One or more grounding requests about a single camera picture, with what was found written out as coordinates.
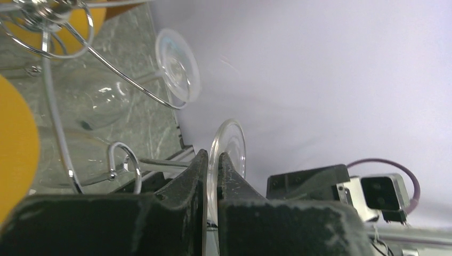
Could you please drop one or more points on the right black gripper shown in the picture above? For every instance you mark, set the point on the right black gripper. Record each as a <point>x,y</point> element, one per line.
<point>315,184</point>

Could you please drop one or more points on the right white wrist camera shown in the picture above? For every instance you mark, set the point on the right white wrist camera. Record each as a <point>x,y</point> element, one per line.
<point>377,196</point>

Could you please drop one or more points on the chrome wine glass rack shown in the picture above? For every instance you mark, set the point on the chrome wine glass rack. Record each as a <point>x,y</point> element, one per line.
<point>100,161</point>

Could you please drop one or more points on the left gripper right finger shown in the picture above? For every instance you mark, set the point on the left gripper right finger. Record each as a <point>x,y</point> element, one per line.
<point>250,224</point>

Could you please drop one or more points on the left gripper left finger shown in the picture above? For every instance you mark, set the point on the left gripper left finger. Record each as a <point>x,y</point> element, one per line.
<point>170,221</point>

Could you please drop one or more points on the orange plastic goblet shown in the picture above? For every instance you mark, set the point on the orange plastic goblet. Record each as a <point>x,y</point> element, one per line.
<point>19,148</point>
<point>53,29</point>

